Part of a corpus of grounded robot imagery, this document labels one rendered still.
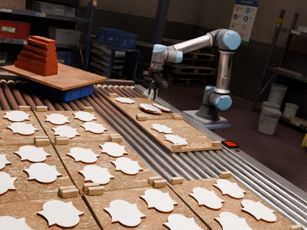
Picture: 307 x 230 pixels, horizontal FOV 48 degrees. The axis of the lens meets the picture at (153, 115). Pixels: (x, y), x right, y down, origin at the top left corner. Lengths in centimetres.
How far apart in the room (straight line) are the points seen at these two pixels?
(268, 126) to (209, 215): 440
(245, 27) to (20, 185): 685
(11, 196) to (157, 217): 49
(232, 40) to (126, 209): 143
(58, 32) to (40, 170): 485
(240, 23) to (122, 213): 691
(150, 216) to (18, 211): 43
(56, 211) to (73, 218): 6
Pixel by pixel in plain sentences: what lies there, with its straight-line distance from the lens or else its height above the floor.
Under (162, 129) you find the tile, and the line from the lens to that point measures 196.
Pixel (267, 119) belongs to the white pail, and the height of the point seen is 23.
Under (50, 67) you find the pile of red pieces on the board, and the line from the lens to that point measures 232.
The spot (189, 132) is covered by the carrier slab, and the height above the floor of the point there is 94.
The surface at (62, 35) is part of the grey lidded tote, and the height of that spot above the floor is 77.
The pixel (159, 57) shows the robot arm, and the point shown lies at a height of 130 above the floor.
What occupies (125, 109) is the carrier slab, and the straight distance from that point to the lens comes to 222.
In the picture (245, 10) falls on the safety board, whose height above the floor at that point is 179.
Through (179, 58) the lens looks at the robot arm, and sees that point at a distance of 221.
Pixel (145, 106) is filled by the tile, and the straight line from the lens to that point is 225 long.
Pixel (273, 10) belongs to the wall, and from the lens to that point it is 741.
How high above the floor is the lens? 162
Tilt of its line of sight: 18 degrees down
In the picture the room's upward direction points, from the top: 12 degrees clockwise
